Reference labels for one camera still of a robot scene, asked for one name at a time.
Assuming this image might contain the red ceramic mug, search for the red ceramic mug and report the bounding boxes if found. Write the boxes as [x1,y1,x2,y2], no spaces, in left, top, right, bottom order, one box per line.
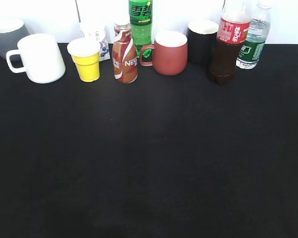
[139,31,188,76]

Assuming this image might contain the brown Nescafe coffee bottle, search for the brown Nescafe coffee bottle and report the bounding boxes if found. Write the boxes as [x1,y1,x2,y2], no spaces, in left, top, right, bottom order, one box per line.
[112,16,138,84]

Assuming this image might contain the Coca-Cola bottle red label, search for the Coca-Cola bottle red label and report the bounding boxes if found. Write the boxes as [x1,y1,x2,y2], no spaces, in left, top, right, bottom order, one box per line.
[209,0,252,84]

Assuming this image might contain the white blueberry yogurt carton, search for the white blueberry yogurt carton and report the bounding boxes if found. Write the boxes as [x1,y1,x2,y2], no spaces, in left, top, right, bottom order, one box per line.
[79,21,110,61]

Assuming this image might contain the green Sprite bottle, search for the green Sprite bottle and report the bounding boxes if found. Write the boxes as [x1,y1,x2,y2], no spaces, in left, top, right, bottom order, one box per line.
[129,0,153,58]

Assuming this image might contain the white ceramic mug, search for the white ceramic mug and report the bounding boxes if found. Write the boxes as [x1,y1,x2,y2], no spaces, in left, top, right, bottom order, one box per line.
[6,33,66,84]

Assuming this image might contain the yellow paper cup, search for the yellow paper cup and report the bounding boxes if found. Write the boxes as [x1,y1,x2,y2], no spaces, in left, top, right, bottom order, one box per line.
[67,37,100,82]

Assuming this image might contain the clear water bottle green label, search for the clear water bottle green label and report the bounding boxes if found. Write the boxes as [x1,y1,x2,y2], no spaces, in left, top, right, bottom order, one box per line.
[236,0,273,69]

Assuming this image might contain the black cup white inside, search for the black cup white inside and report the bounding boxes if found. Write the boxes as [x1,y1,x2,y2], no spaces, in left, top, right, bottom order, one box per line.
[187,19,219,66]

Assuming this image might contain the grey ceramic mug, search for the grey ceramic mug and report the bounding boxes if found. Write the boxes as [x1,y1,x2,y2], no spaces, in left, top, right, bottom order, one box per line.
[0,18,30,60]

